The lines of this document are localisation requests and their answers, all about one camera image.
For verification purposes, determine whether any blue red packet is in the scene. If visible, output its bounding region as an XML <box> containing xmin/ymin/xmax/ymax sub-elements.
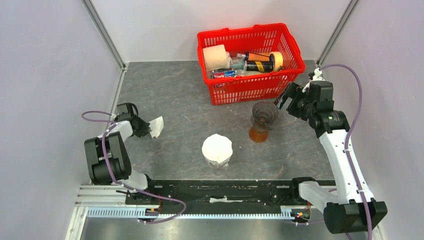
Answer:
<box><xmin>211</xmin><ymin>70</ymin><xmax>239</xmax><ymax>79</ymax></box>

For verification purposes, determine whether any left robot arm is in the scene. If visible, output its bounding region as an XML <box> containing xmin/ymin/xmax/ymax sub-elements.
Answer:
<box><xmin>81</xmin><ymin>102</ymin><xmax>157</xmax><ymax>204</ymax></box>

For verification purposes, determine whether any white paper coffee filter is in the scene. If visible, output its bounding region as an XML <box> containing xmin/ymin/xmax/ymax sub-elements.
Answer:
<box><xmin>148</xmin><ymin>116</ymin><xmax>164</xmax><ymax>139</ymax></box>
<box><xmin>201</xmin><ymin>133</ymin><xmax>233</xmax><ymax>164</ymax></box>

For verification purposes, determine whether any glass carafe with coffee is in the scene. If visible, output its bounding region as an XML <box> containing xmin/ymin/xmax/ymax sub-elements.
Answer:
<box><xmin>248</xmin><ymin>125</ymin><xmax>270</xmax><ymax>143</ymax></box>

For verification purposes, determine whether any clear glass dripper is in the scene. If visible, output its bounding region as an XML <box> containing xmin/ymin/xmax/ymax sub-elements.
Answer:
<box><xmin>205</xmin><ymin>157</ymin><xmax>231</xmax><ymax>169</ymax></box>

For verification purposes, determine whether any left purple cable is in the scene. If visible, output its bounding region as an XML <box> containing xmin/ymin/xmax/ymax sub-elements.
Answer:
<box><xmin>81</xmin><ymin>110</ymin><xmax>187</xmax><ymax>225</ymax></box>

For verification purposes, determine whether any purple cable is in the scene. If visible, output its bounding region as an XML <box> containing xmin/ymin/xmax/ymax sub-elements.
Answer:
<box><xmin>81</xmin><ymin>110</ymin><xmax>187</xmax><ymax>225</ymax></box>
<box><xmin>317</xmin><ymin>63</ymin><xmax>374</xmax><ymax>240</ymax></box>

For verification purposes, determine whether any clear plastic bottle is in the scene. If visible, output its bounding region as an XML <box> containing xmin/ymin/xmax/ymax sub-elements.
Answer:
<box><xmin>229</xmin><ymin>53</ymin><xmax>246</xmax><ymax>70</ymax></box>

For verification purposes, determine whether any red plastic shopping basket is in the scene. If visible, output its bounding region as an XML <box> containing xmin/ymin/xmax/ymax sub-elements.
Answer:
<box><xmin>197</xmin><ymin>23</ymin><xmax>306</xmax><ymax>105</ymax></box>

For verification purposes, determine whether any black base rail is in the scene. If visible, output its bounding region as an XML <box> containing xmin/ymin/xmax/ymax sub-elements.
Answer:
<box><xmin>124</xmin><ymin>178</ymin><xmax>357</xmax><ymax>216</ymax></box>

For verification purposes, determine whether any beige paper towel roll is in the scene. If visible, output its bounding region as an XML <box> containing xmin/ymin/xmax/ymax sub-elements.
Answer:
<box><xmin>202</xmin><ymin>44</ymin><xmax>228</xmax><ymax>71</ymax></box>

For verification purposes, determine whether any white slotted cable duct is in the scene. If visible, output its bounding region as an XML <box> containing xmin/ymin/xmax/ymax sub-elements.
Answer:
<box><xmin>86</xmin><ymin>207</ymin><xmax>296</xmax><ymax>221</ymax></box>

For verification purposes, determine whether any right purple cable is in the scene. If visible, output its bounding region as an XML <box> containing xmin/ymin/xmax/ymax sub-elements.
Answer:
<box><xmin>317</xmin><ymin>63</ymin><xmax>374</xmax><ymax>240</ymax></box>

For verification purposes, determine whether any yellow masking tape roll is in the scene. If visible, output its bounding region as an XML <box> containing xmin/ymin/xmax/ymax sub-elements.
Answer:
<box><xmin>269</xmin><ymin>51</ymin><xmax>284</xmax><ymax>72</ymax></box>

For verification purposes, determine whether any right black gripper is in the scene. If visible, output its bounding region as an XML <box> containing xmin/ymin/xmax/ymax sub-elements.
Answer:
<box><xmin>272</xmin><ymin>81</ymin><xmax>316</xmax><ymax>122</ymax></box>

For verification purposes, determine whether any black orange cylindrical can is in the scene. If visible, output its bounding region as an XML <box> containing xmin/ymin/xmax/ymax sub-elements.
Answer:
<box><xmin>244</xmin><ymin>52</ymin><xmax>274</xmax><ymax>73</ymax></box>

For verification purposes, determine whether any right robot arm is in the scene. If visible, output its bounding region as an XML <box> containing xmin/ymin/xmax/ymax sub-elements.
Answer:
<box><xmin>274</xmin><ymin>80</ymin><xmax>388</xmax><ymax>236</ymax></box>

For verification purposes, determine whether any dark glass dripper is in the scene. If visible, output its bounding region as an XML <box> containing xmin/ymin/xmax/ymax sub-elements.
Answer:
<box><xmin>250</xmin><ymin>101</ymin><xmax>279</xmax><ymax>131</ymax></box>

